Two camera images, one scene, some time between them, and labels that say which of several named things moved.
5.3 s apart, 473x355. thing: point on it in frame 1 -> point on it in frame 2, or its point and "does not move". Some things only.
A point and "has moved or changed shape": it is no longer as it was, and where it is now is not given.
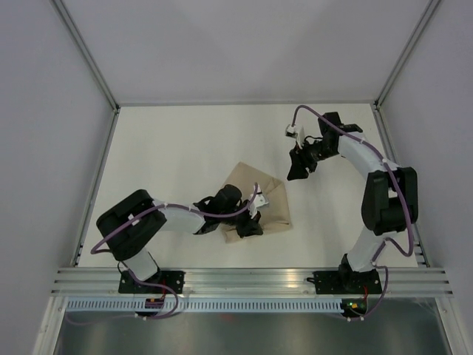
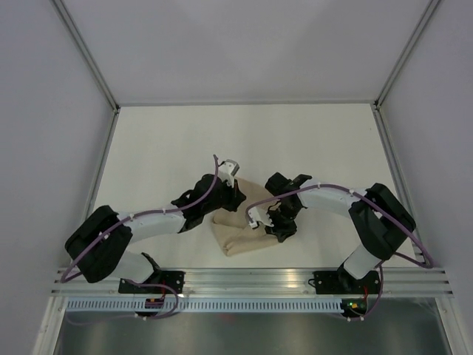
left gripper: x=250 y=228 -> x=236 y=197
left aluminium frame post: x=71 y=24 does not move
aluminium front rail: x=252 y=282 does not move
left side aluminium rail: x=96 y=186 does not move
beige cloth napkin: x=273 y=217 has moved or changed shape
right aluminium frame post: x=430 y=8 does not move
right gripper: x=299 y=162 -> x=281 y=232
